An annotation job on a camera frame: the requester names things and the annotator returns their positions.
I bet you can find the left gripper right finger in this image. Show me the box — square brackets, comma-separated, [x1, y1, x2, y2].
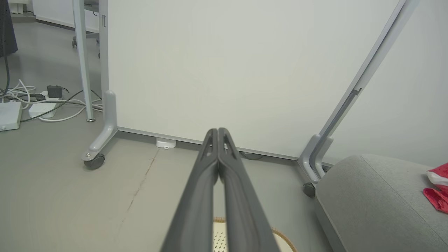
[217, 127, 281, 252]

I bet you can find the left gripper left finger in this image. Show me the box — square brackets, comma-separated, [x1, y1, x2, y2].
[160, 128, 219, 252]

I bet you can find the red jersey with white stripes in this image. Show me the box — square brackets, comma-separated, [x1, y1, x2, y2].
[422, 162, 448, 215]

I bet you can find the woven rim laundry basket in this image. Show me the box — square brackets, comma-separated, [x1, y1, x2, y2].
[212, 217, 299, 252]

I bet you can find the small white floor device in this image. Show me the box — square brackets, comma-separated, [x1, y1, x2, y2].
[156, 138, 177, 149]

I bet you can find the white partition panel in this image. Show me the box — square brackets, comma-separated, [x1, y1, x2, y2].
[328, 0, 448, 169]
[107, 0, 400, 161]

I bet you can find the grey fabric sofa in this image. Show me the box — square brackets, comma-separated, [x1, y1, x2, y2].
[314, 154, 448, 252]

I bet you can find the grey table leg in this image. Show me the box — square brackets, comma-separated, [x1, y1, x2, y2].
[72, 0, 96, 123]

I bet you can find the office chair base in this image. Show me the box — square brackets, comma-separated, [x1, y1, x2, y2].
[71, 32, 101, 59]

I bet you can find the flat white box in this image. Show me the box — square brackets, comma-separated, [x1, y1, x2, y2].
[0, 101, 23, 132]

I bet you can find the dark hanging cloth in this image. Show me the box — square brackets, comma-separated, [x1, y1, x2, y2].
[0, 0, 18, 57]

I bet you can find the black cable loop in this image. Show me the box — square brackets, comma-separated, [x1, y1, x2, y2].
[239, 151, 265, 161]

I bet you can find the grey partition post with caster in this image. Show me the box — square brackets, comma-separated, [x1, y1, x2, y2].
[82, 0, 119, 170]

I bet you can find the white power strip with cables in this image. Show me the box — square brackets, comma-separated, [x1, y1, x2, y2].
[5, 79, 104, 123]
[0, 56, 103, 123]

